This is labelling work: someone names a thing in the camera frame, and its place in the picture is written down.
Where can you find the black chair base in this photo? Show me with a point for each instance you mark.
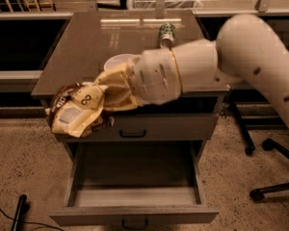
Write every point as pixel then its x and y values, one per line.
pixel 271 152

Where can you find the white ceramic bowl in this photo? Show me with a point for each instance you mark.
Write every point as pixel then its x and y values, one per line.
pixel 120 59

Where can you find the grey open lower drawer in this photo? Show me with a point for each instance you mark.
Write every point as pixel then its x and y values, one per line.
pixel 134 185

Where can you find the green soda can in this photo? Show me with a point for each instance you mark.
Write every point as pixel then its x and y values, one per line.
pixel 167 35

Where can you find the black cylindrical floor object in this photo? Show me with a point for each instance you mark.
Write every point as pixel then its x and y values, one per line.
pixel 19 213

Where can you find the brown yellow chip bag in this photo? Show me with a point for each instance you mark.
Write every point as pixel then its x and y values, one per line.
pixel 77 110

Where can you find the grey drawer cabinet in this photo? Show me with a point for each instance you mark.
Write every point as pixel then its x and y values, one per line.
pixel 90 39

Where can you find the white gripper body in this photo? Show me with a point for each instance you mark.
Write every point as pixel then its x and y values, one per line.
pixel 155 76

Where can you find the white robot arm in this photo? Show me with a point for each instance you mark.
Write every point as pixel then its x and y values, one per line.
pixel 246 50

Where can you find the wire mesh basket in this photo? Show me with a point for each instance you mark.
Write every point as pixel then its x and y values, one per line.
pixel 168 4

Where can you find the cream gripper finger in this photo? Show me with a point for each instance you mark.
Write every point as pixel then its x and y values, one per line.
pixel 119 94

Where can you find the grey closed upper drawer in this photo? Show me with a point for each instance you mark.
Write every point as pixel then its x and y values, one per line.
pixel 153 128

